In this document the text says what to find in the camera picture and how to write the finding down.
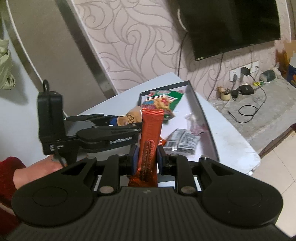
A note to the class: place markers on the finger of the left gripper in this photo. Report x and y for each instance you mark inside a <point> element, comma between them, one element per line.
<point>98,119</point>
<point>102,138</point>

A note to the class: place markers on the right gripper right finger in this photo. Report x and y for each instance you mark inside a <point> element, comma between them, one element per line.
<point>179,167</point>

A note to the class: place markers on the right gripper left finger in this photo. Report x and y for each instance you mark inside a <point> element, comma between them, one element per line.
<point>116,166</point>

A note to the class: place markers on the tan cracker snack packet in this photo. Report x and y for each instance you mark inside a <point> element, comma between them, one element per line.
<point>133,116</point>

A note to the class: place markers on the clear small candy bag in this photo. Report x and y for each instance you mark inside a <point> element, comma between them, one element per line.
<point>194,125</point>

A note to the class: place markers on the long red snack bar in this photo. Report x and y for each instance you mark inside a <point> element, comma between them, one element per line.
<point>146,174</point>

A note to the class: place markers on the orange snack packet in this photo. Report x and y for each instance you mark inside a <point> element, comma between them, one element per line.
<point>162,141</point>

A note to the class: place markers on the red sleeve forearm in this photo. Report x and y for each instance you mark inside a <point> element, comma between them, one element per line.
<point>8,219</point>

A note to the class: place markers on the person's left hand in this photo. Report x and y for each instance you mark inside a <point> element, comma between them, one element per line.
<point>37,170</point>

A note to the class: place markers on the silver printed snack packet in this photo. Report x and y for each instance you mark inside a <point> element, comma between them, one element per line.
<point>183,141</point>

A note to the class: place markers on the black shallow tray box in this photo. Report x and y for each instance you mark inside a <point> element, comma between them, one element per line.
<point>187,105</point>

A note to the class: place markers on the green chips bag in tray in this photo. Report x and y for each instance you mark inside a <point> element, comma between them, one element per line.
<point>167,100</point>

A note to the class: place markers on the pale green cloth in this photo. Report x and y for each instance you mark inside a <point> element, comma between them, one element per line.
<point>7,81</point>

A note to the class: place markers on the black set-top box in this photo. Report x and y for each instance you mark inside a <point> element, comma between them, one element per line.
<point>246,89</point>

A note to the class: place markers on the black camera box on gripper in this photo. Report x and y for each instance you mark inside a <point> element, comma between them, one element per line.
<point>50,106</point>

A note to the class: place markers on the white wall power socket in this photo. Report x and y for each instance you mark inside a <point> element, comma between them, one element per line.
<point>252,67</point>

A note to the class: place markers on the black wall television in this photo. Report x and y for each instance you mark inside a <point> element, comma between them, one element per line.
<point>219,26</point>

